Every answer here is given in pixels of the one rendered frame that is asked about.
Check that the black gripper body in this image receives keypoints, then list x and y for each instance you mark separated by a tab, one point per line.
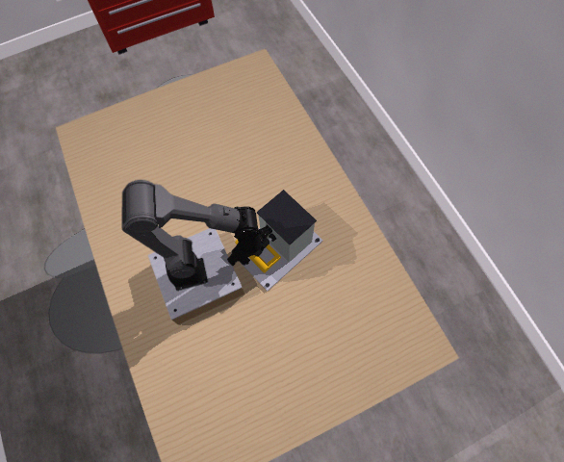
241	252

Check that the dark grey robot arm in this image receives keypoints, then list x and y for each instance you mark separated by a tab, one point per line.
142	216

